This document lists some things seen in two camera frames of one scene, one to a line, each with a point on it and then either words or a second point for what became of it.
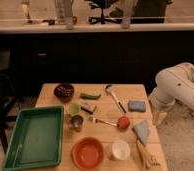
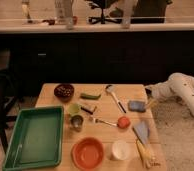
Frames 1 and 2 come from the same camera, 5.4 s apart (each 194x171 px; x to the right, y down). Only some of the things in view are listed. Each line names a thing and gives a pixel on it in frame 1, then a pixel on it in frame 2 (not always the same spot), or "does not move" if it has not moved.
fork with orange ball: (122, 123) does not move
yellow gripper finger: (159, 117) to (158, 92)
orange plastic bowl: (87, 153) does not move
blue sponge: (136, 106) does not move
